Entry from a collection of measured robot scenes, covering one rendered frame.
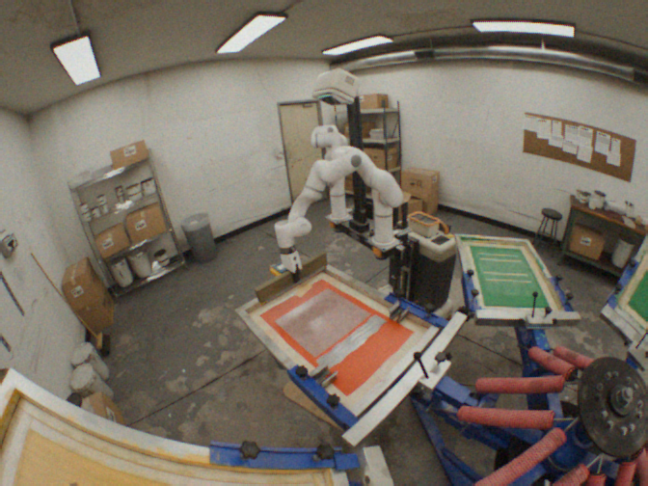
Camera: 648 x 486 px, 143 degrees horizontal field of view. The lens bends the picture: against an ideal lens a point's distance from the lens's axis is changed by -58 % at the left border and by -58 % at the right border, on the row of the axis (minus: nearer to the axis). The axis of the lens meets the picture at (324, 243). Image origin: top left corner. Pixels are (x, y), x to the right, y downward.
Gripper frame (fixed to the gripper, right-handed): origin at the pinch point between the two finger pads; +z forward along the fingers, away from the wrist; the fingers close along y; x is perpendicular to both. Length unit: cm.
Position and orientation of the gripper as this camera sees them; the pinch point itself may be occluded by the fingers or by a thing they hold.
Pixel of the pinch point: (293, 277)
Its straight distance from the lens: 125.1
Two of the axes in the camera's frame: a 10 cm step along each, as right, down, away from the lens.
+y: -6.6, -2.9, 6.9
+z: 1.1, 8.7, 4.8
